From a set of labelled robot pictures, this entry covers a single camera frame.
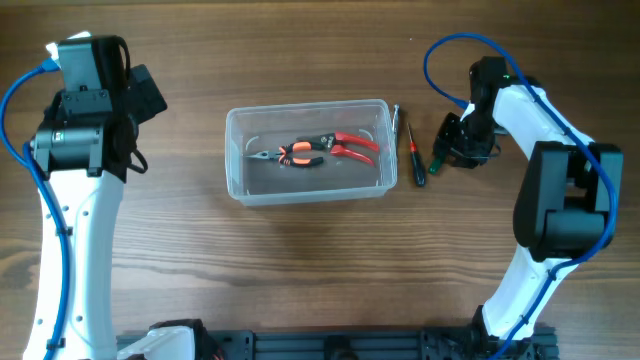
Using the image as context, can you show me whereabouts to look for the small silver wrench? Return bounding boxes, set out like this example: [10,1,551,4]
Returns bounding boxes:
[392,104,400,136]

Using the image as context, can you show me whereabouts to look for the clear plastic container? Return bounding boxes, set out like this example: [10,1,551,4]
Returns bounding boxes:
[225,99,398,206]

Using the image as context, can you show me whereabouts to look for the blue cable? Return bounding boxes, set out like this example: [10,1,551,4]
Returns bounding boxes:
[422,32,620,360]
[0,57,72,360]

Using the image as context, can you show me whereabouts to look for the left blue cable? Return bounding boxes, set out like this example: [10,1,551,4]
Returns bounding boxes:
[0,57,72,360]

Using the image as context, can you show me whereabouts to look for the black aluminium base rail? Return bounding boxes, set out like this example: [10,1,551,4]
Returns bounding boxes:
[115,324,557,360]

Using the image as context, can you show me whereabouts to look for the green handled screwdriver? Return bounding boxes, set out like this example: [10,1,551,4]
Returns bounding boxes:
[428,157,444,175]

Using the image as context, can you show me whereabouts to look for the orange black long-nose pliers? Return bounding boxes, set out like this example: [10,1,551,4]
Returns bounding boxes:
[246,141,325,168]

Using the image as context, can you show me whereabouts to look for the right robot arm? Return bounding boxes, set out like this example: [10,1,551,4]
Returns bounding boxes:
[430,57,624,341]

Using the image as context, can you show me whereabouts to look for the right blue cable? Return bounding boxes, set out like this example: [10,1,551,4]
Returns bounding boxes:
[422,32,620,360]

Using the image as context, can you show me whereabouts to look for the red handled snips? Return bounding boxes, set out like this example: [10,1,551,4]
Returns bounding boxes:
[296,131,381,168]

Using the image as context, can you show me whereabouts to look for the black red screwdriver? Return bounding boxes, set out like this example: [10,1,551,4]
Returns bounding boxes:
[407,123,426,187]

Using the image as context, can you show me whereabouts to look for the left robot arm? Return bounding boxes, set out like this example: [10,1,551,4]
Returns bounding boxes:
[23,35,167,359]

